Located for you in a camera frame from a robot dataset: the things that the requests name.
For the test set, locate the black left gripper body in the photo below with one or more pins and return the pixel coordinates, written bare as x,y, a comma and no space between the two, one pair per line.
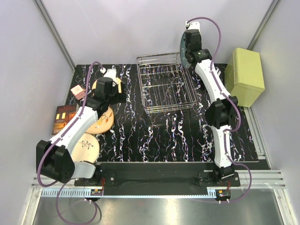
121,91

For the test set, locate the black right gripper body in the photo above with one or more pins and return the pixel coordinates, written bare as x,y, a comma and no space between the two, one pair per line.
187,50

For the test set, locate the beige leaf pattern plate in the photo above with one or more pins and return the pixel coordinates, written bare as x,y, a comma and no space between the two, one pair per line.
103,124

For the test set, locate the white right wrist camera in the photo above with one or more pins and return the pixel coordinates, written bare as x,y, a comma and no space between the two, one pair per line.
193,26

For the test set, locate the blue glazed plate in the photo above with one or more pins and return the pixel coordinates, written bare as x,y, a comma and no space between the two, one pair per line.
183,59

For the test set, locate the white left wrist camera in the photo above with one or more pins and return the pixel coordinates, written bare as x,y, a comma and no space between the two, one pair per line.
111,73

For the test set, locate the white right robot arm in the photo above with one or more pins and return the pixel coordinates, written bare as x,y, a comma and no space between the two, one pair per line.
222,107

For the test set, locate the green rectangular box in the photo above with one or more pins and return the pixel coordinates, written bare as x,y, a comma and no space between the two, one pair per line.
244,76

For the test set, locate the dark cover paperback book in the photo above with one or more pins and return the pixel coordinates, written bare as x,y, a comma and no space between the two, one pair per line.
63,116

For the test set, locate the pink cube power adapter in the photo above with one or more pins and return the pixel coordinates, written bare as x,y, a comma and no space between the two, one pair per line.
78,92

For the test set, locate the white black headphones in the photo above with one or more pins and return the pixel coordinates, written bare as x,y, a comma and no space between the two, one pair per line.
218,71

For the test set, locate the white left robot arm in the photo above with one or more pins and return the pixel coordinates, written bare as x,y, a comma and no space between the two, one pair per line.
53,157

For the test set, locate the cream plate with sprig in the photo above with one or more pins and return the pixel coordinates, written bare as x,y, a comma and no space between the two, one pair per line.
86,149

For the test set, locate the metal wire dish rack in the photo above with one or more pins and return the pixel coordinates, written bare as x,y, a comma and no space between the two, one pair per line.
165,85

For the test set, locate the yellow floral plate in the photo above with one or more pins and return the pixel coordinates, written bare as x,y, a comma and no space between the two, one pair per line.
105,87

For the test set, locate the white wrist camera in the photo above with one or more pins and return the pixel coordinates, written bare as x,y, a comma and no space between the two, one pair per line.
111,73
193,26

